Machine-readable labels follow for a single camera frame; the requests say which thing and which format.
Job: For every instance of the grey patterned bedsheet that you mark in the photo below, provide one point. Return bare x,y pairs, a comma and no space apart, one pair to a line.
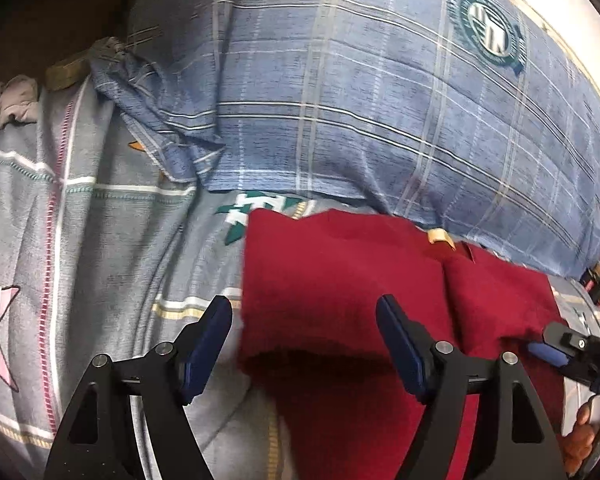
101,253

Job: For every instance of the red garment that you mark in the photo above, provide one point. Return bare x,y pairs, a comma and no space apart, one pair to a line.
311,342

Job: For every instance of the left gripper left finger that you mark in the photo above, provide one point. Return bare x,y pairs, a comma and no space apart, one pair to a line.
96,438

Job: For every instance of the blue plaid pillow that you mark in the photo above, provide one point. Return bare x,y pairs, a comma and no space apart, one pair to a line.
463,115

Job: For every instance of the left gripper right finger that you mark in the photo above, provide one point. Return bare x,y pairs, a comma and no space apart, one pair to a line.
512,437

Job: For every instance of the grey crumpled cloth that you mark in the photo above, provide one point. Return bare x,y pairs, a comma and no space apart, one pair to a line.
19,101

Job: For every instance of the person's right hand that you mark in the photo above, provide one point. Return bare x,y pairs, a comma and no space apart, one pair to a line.
578,445

